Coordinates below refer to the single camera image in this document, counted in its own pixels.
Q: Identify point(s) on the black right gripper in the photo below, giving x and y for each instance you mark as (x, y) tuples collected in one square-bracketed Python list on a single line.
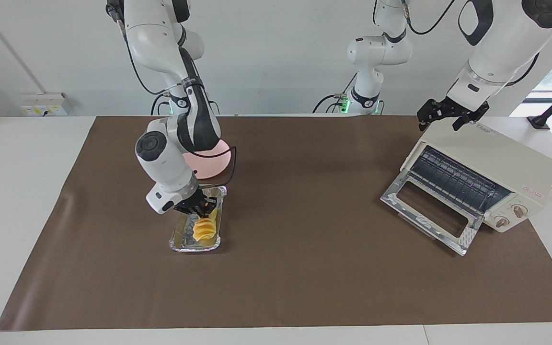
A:
[(192, 202)]

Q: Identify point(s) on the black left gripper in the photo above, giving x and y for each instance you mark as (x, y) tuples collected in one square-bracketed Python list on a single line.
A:
[(448, 108)]

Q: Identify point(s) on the sliced yellow bread loaf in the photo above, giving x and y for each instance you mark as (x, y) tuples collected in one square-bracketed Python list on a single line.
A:
[(204, 230)]

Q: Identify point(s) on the aluminium foil tray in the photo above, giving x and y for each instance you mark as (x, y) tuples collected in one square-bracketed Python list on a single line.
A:
[(182, 239)]

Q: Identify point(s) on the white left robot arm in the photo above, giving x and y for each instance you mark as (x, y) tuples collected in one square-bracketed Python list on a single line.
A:
[(501, 52)]

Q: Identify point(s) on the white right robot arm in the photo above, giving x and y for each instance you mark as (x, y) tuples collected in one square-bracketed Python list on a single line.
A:
[(166, 163)]

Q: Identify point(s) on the white toaster oven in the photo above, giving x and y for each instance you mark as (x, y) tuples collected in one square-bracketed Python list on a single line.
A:
[(496, 153)]

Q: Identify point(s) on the beige oven knob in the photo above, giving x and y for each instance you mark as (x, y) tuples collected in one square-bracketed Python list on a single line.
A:
[(519, 211), (502, 222)]

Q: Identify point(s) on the glass oven door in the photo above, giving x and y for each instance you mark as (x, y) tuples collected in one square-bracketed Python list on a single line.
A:
[(470, 235)]

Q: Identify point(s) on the pink round plate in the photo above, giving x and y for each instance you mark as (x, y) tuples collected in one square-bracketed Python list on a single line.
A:
[(209, 165)]

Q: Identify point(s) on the brown table mat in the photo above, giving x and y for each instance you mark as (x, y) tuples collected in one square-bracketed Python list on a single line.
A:
[(304, 263)]

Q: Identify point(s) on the white wall socket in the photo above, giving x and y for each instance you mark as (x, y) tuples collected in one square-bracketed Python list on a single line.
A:
[(41, 105)]

